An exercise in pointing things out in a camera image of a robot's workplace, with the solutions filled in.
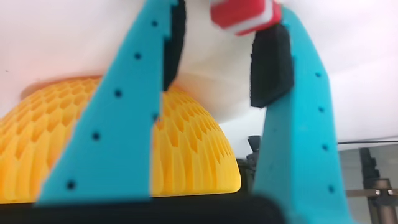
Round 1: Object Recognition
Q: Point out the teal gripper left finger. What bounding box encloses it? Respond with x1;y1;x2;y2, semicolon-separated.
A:
35;0;187;207

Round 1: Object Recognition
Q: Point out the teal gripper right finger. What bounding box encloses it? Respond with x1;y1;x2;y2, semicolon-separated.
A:
249;6;358;224

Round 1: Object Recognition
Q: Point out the red white striped cube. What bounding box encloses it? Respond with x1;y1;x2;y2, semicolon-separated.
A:
210;0;283;37

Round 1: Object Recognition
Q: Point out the yellow honeycomb basket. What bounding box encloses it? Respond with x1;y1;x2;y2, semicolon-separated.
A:
0;75;243;205

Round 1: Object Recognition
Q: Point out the metal stand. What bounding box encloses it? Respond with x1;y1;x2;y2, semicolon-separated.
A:
345;147;398;224

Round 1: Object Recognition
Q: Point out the thin black cable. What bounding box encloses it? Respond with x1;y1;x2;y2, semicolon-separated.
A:
337;139;398;146

